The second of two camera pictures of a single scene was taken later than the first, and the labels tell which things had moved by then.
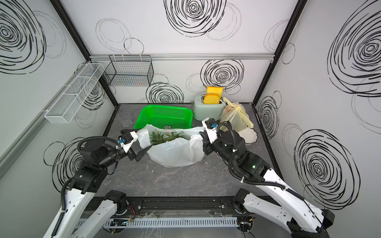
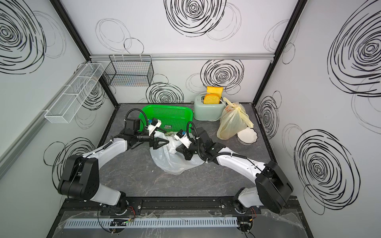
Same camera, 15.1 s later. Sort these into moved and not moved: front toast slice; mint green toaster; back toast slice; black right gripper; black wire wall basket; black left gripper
Moved: black right gripper; black left gripper
Not moved: front toast slice; mint green toaster; back toast slice; black wire wall basket
